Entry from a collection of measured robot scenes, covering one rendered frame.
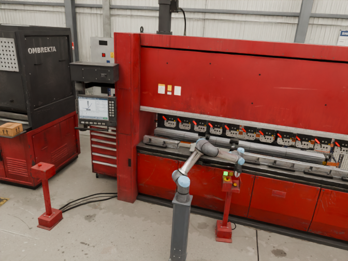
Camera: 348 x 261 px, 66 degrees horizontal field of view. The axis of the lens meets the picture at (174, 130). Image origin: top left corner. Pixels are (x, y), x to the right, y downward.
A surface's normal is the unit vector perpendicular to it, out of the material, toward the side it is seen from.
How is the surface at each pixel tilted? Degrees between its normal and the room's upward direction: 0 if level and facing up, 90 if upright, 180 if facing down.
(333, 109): 90
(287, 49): 90
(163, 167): 90
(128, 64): 90
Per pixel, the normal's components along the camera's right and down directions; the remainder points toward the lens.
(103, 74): -0.06, 0.35
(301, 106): -0.29, 0.33
